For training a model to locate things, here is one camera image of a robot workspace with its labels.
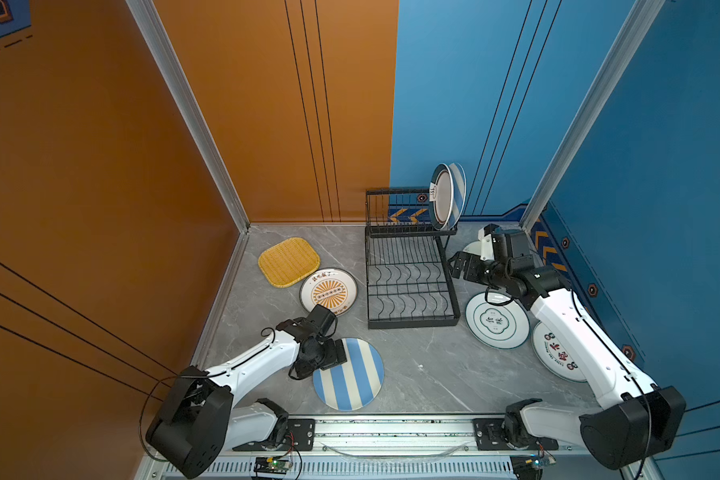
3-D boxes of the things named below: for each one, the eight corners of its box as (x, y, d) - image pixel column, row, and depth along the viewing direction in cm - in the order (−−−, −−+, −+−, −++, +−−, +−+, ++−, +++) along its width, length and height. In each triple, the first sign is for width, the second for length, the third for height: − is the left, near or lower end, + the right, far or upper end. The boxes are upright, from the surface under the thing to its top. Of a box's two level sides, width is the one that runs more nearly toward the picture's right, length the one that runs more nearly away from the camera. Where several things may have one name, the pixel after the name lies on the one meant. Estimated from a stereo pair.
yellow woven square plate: (275, 294, 102) (274, 291, 101) (253, 259, 112) (252, 256, 110) (326, 265, 110) (325, 262, 108) (301, 235, 120) (300, 231, 118)
